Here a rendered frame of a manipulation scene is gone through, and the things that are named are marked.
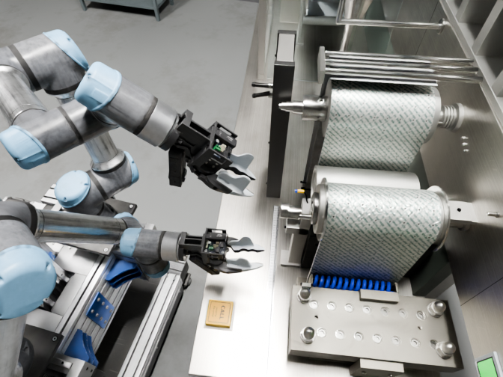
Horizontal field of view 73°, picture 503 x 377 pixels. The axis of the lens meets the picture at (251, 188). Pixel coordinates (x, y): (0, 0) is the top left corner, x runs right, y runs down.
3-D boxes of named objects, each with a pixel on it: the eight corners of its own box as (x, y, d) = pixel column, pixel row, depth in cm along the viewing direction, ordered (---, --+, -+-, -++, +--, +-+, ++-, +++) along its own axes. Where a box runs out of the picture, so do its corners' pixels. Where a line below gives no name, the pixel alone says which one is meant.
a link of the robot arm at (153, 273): (155, 244, 106) (146, 226, 98) (177, 268, 102) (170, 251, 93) (133, 260, 103) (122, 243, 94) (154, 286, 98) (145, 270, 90)
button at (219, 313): (209, 301, 101) (209, 298, 99) (233, 304, 101) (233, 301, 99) (206, 325, 97) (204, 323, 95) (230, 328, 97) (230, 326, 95)
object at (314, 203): (315, 193, 75) (312, 227, 76) (324, 194, 75) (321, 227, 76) (311, 191, 83) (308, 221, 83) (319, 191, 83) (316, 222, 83)
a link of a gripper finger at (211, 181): (230, 197, 66) (194, 170, 63) (225, 200, 67) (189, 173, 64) (236, 179, 69) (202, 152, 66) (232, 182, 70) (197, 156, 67)
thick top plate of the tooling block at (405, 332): (290, 292, 96) (293, 284, 91) (437, 307, 93) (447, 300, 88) (288, 354, 86) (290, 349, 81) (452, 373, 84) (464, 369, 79)
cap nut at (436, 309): (425, 302, 88) (433, 295, 84) (440, 304, 88) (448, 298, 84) (428, 316, 86) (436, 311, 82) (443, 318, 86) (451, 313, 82)
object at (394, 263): (309, 272, 94) (319, 240, 79) (397, 281, 92) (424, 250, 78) (309, 274, 94) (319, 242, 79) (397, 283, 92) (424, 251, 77)
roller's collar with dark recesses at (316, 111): (301, 108, 92) (304, 89, 87) (323, 110, 92) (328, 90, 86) (301, 125, 88) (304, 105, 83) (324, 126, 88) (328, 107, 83)
